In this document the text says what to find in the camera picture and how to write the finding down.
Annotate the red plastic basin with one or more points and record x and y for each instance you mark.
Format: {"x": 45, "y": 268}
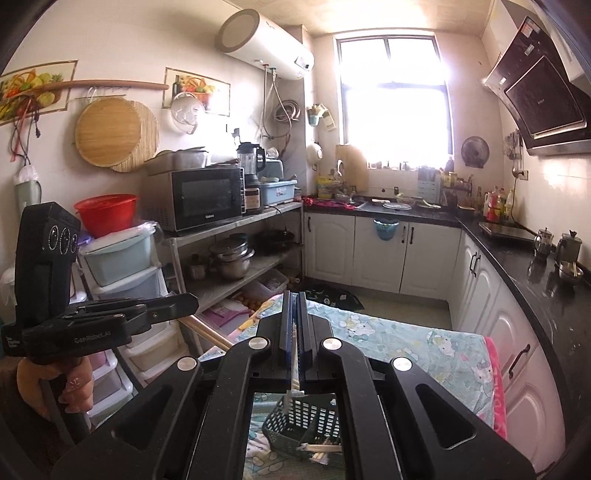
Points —
{"x": 106, "y": 214}

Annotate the steel teapot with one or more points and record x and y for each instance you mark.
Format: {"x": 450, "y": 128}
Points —
{"x": 544, "y": 242}
{"x": 568, "y": 248}

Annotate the cartoon printed blanket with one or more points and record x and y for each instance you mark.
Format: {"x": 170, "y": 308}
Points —
{"x": 406, "y": 350}

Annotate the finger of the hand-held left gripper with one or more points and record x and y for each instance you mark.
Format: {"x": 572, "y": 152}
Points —
{"x": 171, "y": 307}

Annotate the white plastic bag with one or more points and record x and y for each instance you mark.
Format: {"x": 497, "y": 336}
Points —
{"x": 27, "y": 194}

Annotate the metal shelf rack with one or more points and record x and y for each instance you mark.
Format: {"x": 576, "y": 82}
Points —
{"x": 265, "y": 267}

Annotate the wooden pole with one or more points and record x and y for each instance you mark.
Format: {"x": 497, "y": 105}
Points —
{"x": 207, "y": 334}

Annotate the white water heater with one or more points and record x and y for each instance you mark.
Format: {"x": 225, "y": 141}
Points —
{"x": 272, "y": 46}

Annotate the bamboo chopstick pair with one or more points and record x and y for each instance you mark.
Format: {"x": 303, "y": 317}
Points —
{"x": 294, "y": 387}

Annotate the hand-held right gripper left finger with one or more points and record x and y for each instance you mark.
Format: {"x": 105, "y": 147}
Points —
{"x": 289, "y": 350}

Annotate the long wooden rolling pin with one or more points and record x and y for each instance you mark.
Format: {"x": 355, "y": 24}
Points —
{"x": 115, "y": 83}

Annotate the black blender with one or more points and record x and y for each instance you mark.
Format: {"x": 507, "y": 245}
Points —
{"x": 249, "y": 159}

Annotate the black glass range hood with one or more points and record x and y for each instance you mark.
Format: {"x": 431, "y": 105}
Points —
{"x": 545, "y": 97}

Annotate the blue plastic dish tray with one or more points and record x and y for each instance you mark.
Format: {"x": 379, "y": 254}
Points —
{"x": 277, "y": 190}

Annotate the black wok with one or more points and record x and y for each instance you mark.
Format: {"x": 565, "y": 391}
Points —
{"x": 274, "y": 239}

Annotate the dark bag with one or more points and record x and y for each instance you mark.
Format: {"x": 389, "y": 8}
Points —
{"x": 337, "y": 297}

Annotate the green hanging holder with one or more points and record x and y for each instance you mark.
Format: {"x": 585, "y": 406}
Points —
{"x": 317, "y": 115}

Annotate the dark jar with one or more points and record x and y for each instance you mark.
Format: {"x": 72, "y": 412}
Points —
{"x": 252, "y": 199}

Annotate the pink red cloth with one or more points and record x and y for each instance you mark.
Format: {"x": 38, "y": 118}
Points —
{"x": 323, "y": 203}

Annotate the plastic food boxes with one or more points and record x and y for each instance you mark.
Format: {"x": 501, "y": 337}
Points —
{"x": 268, "y": 288}

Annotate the row of condiment bottles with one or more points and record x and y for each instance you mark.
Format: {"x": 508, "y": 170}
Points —
{"x": 494, "y": 205}

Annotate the fruit wall poster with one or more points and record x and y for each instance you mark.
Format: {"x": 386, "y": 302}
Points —
{"x": 203, "y": 85}
{"x": 23, "y": 87}

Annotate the steel pot on shelf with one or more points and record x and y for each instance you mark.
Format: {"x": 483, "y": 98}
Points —
{"x": 231, "y": 263}

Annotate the plastic drawer tower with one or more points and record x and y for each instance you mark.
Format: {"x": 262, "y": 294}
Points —
{"x": 120, "y": 263}

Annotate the small steel pot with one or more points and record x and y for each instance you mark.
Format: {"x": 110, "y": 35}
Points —
{"x": 198, "y": 270}

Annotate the person's left hand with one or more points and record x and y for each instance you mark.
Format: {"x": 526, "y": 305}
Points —
{"x": 76, "y": 392}

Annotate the white round appliance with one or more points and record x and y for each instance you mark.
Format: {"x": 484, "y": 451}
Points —
{"x": 315, "y": 155}

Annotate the wooden cutting board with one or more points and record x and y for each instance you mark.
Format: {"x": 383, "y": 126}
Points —
{"x": 353, "y": 166}

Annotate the black spice rack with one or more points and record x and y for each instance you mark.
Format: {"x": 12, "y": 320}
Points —
{"x": 455, "y": 189}

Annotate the pink towel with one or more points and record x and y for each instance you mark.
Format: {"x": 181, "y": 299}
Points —
{"x": 496, "y": 392}

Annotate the round bamboo board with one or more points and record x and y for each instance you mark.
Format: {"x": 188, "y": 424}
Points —
{"x": 108, "y": 134}
{"x": 148, "y": 138}

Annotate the dark green plastic utensil basket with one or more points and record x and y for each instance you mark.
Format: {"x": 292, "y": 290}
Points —
{"x": 300, "y": 415}

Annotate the steel bowl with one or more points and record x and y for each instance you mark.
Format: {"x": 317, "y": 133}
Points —
{"x": 570, "y": 273}

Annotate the glass pot lid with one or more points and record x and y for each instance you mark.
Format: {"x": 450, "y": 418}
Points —
{"x": 187, "y": 113}

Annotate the hanging metal kitchen utensils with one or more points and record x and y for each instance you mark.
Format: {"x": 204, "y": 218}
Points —
{"x": 515, "y": 147}

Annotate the blue hanging bin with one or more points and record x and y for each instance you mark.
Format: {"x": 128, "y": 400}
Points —
{"x": 385, "y": 230}

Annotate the bunch of bamboo chopsticks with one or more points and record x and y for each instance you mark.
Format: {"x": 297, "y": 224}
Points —
{"x": 318, "y": 448}

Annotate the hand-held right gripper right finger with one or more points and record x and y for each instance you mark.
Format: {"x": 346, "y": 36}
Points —
{"x": 303, "y": 350}

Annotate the white plate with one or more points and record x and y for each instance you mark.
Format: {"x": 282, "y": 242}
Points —
{"x": 397, "y": 205}

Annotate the kitchen window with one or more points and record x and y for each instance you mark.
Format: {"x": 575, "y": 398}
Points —
{"x": 392, "y": 101}

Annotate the induction cooker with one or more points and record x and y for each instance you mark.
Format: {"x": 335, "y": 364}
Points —
{"x": 503, "y": 230}

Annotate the white kitchen cabinets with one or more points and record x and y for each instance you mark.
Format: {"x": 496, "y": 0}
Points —
{"x": 383, "y": 263}

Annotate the clear plastic storage containers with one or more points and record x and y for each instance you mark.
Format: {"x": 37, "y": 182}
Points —
{"x": 184, "y": 159}

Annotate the silver microwave oven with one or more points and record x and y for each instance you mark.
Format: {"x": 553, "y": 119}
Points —
{"x": 203, "y": 198}

